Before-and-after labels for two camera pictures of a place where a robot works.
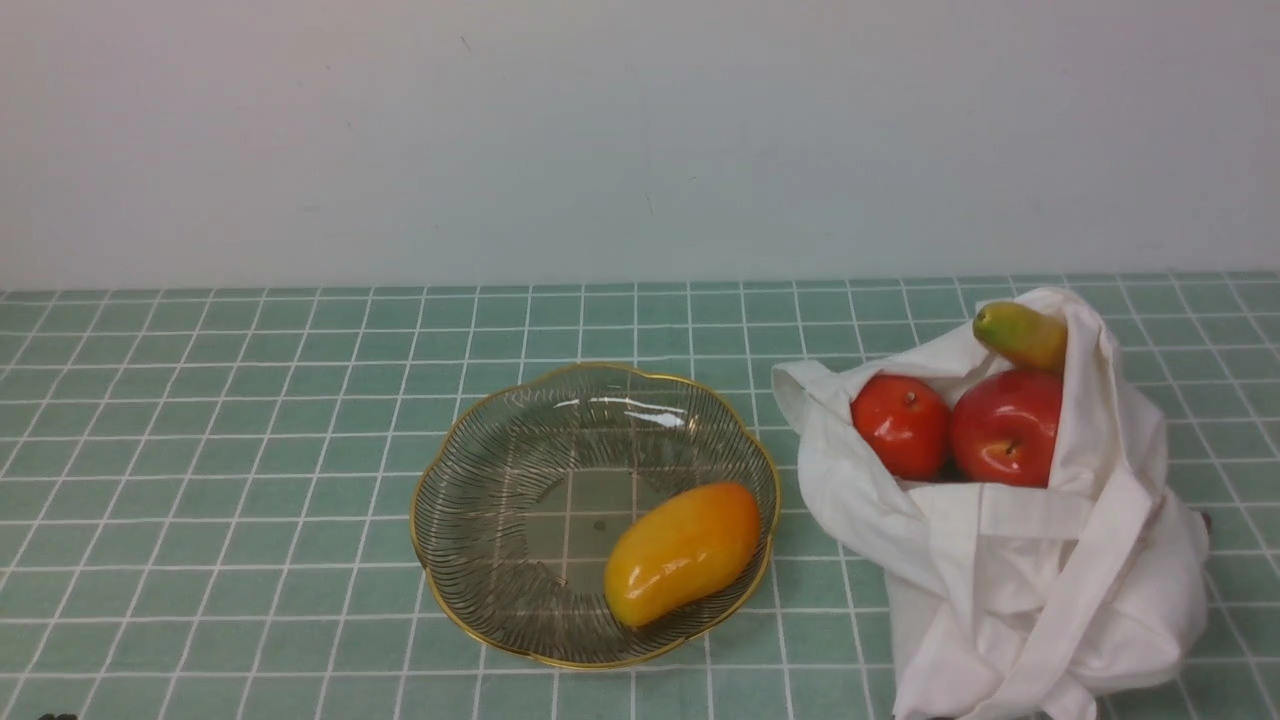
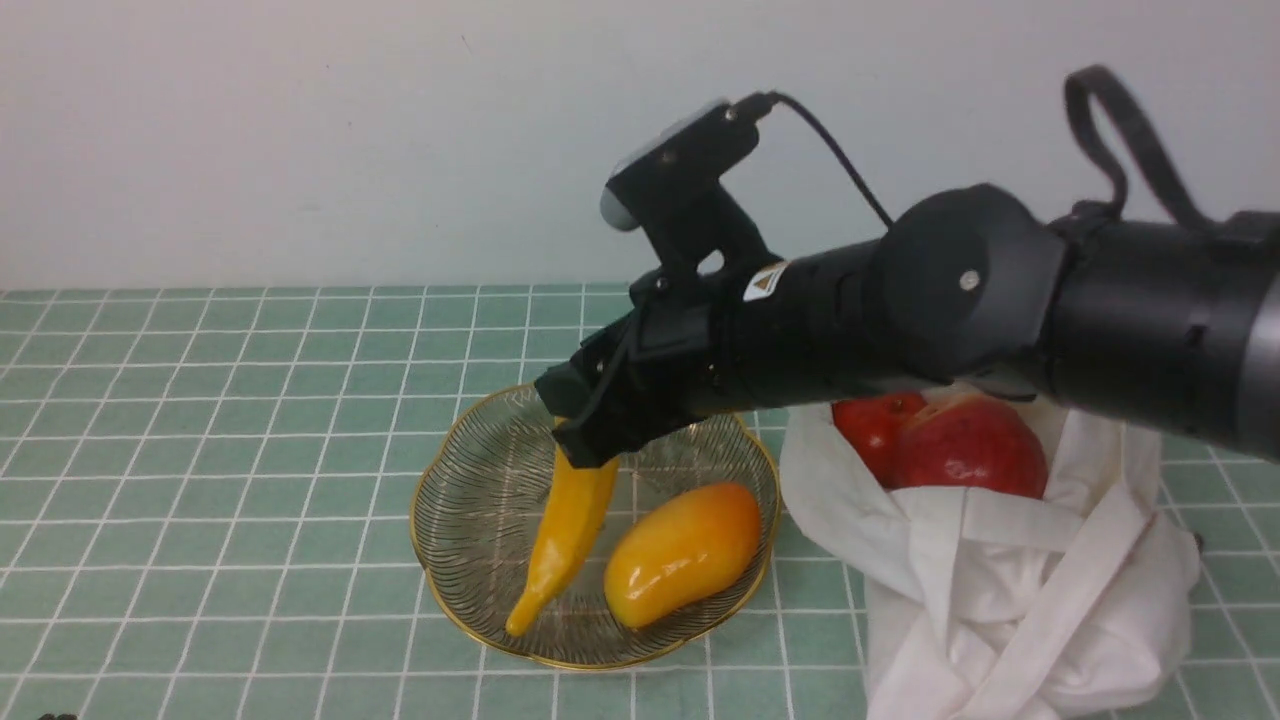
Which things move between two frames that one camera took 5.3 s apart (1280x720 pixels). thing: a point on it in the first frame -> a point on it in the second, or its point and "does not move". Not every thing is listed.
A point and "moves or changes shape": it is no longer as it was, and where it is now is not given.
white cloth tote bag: (1025, 602) does not move
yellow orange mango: (679, 549) does not move
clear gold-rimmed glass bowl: (515, 510) does not move
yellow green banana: (1024, 338) moves or changes shape
